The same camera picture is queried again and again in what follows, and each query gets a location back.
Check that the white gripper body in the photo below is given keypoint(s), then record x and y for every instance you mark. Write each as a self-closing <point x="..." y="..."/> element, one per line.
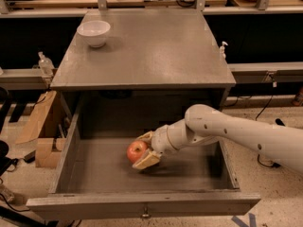
<point x="161" y="139"/>

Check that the red apple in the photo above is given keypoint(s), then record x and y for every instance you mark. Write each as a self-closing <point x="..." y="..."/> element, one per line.
<point x="136" y="149"/>

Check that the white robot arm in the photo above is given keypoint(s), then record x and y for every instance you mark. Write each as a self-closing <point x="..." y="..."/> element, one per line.
<point x="202" y="124"/>

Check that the wooden workbench with metal frame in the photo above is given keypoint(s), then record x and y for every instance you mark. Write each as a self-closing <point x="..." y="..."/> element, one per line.
<point x="47" y="8"/>

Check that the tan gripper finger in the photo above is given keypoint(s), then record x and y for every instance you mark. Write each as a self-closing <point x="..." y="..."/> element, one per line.
<point x="146" y="137"/>
<point x="148" y="158"/>

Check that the clear sanitizer bottle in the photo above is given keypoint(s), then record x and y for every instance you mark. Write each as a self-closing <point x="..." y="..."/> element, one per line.
<point x="45" y="64"/>

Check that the metal drawer handle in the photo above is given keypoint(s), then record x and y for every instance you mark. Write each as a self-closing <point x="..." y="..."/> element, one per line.
<point x="145" y="213"/>

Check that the open grey top drawer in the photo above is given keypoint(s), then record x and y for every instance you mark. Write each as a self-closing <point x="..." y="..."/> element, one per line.
<point x="94" y="178"/>

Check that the grey wooden cabinet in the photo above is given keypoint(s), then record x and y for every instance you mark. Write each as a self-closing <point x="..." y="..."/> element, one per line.
<point x="153" y="60"/>

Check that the cardboard box pieces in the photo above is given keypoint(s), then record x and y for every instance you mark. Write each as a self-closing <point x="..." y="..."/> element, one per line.
<point x="44" y="129"/>

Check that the white ceramic bowl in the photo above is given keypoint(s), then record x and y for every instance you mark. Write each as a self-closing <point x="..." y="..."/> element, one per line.
<point x="94" y="33"/>

